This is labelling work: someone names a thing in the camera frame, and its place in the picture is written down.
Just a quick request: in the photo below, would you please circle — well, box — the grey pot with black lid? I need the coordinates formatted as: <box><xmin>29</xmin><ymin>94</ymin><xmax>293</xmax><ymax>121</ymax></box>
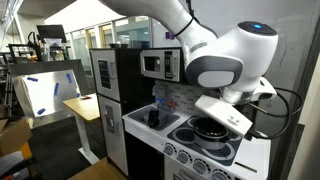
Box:
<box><xmin>193</xmin><ymin>117</ymin><xmax>232</xmax><ymax>151</ymax></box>

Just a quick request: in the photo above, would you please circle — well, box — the grey stove top panel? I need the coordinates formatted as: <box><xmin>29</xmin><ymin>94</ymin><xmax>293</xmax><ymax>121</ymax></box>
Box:
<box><xmin>166</xmin><ymin>114</ymin><xmax>244</xmax><ymax>167</ymax></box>

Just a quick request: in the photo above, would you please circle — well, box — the grey stove knob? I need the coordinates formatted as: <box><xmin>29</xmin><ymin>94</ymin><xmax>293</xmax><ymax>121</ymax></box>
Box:
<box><xmin>176</xmin><ymin>149</ymin><xmax>190</xmax><ymax>164</ymax></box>
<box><xmin>210</xmin><ymin>169</ymin><xmax>229</xmax><ymax>180</ymax></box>
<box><xmin>163</xmin><ymin>143</ymin><xmax>176</xmax><ymax>156</ymax></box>
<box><xmin>192</xmin><ymin>158</ymin><xmax>208</xmax><ymax>175</ymax></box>

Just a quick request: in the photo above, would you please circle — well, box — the grey toy faucet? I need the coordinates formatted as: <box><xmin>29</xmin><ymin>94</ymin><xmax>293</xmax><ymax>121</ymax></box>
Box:
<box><xmin>152</xmin><ymin>83</ymin><xmax>168</xmax><ymax>111</ymax></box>

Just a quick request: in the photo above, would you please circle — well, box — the grey sink basin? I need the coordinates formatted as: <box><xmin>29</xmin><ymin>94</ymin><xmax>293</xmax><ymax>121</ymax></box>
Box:
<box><xmin>127</xmin><ymin>105</ymin><xmax>181</xmax><ymax>132</ymax></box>

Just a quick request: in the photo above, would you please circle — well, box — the toy microwave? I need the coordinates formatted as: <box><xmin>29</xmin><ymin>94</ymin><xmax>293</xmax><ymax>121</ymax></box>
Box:
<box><xmin>139</xmin><ymin>48</ymin><xmax>183</xmax><ymax>83</ymax></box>

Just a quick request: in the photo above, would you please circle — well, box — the black white toy kitchen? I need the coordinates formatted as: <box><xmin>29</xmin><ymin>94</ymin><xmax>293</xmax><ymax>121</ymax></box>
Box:
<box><xmin>89</xmin><ymin>47</ymin><xmax>273</xmax><ymax>180</ymax></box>

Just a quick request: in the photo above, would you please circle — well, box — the white upper fridge door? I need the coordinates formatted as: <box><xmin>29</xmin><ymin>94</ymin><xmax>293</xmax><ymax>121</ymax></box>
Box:
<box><xmin>90</xmin><ymin>49</ymin><xmax>122</xmax><ymax>102</ymax></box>

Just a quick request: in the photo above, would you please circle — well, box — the white fridge door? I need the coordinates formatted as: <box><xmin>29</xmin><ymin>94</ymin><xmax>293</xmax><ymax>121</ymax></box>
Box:
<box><xmin>97</xmin><ymin>94</ymin><xmax>129</xmax><ymax>176</ymax></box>
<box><xmin>90</xmin><ymin>49</ymin><xmax>122</xmax><ymax>102</ymax></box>

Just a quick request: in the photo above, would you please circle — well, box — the grey water dispenser panel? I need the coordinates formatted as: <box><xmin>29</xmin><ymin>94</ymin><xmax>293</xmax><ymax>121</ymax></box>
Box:
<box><xmin>104</xmin><ymin>104</ymin><xmax>118</xmax><ymax>134</ymax></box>

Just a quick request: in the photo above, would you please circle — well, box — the black notes chalkboard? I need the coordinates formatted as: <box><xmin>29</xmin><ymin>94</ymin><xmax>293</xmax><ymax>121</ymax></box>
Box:
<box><xmin>97</xmin><ymin>59</ymin><xmax>112</xmax><ymax>90</ymax></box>

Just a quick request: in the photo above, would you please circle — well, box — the white lower fridge door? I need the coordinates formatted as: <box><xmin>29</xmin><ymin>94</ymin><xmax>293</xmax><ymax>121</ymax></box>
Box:
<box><xmin>97</xmin><ymin>94</ymin><xmax>129</xmax><ymax>176</ymax></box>

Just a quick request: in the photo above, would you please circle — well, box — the wooden table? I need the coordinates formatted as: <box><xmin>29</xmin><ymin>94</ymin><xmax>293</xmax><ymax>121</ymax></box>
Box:
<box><xmin>62</xmin><ymin>93</ymin><xmax>101</xmax><ymax>166</ymax></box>

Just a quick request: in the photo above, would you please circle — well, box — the tilted white board panel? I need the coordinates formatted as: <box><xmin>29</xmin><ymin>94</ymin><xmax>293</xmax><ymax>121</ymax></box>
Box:
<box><xmin>9</xmin><ymin>59</ymin><xmax>90</xmax><ymax>118</ymax></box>

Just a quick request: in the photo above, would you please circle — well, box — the black monitor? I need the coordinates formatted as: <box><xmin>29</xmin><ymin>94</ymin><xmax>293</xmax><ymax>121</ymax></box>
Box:
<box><xmin>35</xmin><ymin>24</ymin><xmax>68</xmax><ymax>44</ymax></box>

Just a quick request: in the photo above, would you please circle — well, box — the whiteboard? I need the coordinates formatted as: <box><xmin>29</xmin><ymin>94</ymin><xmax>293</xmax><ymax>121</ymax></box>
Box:
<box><xmin>151</xmin><ymin>0</ymin><xmax>319</xmax><ymax>111</ymax></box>

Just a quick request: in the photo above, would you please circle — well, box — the black metal rack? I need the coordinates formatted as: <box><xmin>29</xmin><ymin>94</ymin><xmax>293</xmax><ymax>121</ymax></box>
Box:
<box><xmin>0</xmin><ymin>31</ymin><xmax>46</xmax><ymax>118</ymax></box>

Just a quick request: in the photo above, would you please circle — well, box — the brown cardboard box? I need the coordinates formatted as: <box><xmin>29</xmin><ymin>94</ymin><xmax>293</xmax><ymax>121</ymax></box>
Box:
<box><xmin>0</xmin><ymin>117</ymin><xmax>33</xmax><ymax>158</ymax></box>

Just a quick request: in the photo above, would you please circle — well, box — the white wrist mount plate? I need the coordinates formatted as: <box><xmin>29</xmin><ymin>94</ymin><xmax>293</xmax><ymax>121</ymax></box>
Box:
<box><xmin>194</xmin><ymin>94</ymin><xmax>254</xmax><ymax>138</ymax></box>

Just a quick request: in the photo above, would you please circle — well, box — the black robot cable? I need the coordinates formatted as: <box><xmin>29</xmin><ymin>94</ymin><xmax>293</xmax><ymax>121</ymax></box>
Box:
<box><xmin>248</xmin><ymin>87</ymin><xmax>303</xmax><ymax>140</ymax></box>

